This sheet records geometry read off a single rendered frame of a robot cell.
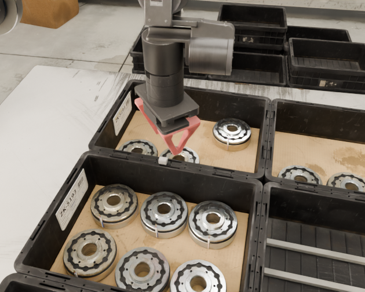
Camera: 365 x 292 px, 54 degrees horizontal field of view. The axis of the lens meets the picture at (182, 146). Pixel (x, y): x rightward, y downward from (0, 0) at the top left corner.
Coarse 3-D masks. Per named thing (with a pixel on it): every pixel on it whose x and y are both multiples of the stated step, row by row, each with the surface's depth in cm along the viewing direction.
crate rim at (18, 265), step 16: (80, 160) 78; (128, 160) 78; (144, 160) 78; (208, 176) 75; (224, 176) 75; (240, 176) 75; (64, 192) 72; (256, 192) 72; (48, 208) 69; (256, 208) 71; (256, 224) 66; (32, 240) 64; (256, 240) 64; (32, 272) 59; (48, 272) 59; (96, 288) 58; (112, 288) 58
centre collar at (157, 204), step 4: (160, 200) 78; (164, 200) 78; (168, 200) 78; (156, 204) 78; (160, 204) 78; (164, 204) 78; (168, 204) 78; (172, 204) 78; (156, 208) 77; (172, 208) 77; (156, 212) 76; (172, 212) 76; (156, 216) 76; (160, 216) 75; (164, 216) 75; (168, 216) 75
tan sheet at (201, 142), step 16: (128, 128) 102; (144, 128) 102; (208, 128) 102; (256, 128) 102; (160, 144) 97; (176, 144) 97; (192, 144) 97; (208, 144) 97; (256, 144) 97; (208, 160) 92; (224, 160) 92; (240, 160) 92
